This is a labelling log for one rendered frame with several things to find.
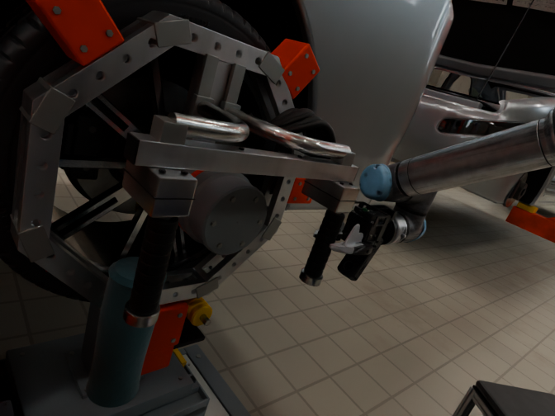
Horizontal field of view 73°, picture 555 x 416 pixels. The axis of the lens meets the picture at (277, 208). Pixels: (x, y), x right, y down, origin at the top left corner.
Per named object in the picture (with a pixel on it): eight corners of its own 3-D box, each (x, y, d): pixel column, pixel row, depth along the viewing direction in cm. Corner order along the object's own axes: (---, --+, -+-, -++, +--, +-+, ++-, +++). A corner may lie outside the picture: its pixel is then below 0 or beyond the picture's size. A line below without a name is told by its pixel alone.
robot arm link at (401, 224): (372, 234, 91) (401, 251, 86) (362, 235, 88) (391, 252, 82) (384, 205, 89) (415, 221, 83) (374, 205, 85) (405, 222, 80)
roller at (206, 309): (161, 266, 111) (165, 248, 109) (215, 330, 92) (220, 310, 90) (142, 267, 106) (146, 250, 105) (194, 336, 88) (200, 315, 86)
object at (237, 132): (204, 119, 66) (219, 58, 63) (272, 158, 54) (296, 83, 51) (100, 99, 54) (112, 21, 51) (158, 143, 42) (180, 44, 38)
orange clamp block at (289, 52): (270, 92, 82) (297, 63, 84) (294, 101, 77) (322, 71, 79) (256, 66, 77) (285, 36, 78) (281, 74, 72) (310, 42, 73)
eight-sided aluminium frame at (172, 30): (245, 272, 103) (310, 70, 86) (259, 286, 98) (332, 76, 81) (0, 313, 64) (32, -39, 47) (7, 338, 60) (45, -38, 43)
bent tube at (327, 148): (282, 134, 80) (298, 84, 77) (351, 167, 68) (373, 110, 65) (214, 121, 68) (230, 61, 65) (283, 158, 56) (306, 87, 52)
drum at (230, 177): (199, 205, 82) (215, 144, 78) (258, 256, 69) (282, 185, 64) (136, 205, 72) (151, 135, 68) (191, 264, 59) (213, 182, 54)
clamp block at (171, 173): (157, 187, 51) (165, 150, 49) (190, 218, 45) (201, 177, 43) (120, 186, 47) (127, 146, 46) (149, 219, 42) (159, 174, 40)
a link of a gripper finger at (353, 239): (337, 222, 67) (359, 217, 74) (326, 251, 69) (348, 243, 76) (352, 229, 65) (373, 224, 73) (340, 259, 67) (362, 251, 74)
